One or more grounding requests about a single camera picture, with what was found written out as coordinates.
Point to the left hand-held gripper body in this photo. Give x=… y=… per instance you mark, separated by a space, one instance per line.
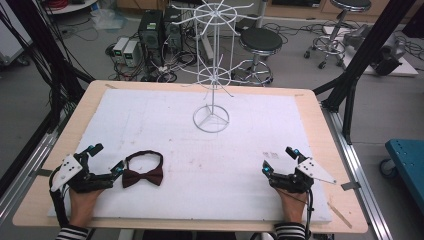
x=71 y=173

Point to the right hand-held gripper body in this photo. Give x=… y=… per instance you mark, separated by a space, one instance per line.
x=296 y=181

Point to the dark red bow tie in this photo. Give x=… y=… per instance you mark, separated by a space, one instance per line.
x=141 y=176

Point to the person's right hand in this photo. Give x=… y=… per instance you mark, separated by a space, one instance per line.
x=293 y=206

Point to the person's left hand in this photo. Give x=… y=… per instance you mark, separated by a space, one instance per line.
x=81 y=206

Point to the grey tape strip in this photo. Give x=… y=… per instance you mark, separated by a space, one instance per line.
x=41 y=172
x=350 y=186

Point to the person's right striped sleeve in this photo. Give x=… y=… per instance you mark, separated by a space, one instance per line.
x=290 y=231

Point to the person's striped sleeve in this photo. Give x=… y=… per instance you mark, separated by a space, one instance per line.
x=290 y=231
x=71 y=233

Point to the thin wooden stick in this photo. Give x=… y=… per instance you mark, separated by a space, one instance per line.
x=339 y=215

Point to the person's left striped sleeve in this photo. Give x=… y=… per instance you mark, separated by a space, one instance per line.
x=71 y=233

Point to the white foam board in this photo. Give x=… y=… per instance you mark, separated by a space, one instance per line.
x=186 y=156

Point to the grey power supply unit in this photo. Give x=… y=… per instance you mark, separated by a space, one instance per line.
x=131 y=53
x=120 y=49

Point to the blue cart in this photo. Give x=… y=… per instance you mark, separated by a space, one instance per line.
x=408 y=170

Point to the black round stool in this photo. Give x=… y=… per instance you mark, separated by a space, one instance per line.
x=260 y=41

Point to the black computer tower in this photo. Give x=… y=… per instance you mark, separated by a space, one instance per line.
x=151 y=36

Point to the white platform with black device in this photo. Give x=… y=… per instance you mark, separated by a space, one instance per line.
x=383 y=56

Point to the clear plastic bag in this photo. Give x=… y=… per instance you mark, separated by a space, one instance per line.
x=108 y=18

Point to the dark computer tower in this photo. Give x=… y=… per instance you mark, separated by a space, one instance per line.
x=172 y=30

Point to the round white table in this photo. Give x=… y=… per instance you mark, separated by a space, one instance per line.
x=70 y=6

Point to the aluminium rail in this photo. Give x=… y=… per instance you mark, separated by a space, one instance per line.
x=358 y=173
x=30 y=166

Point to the black metal frame strut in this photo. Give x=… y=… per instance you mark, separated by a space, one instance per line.
x=370 y=50
x=40 y=50

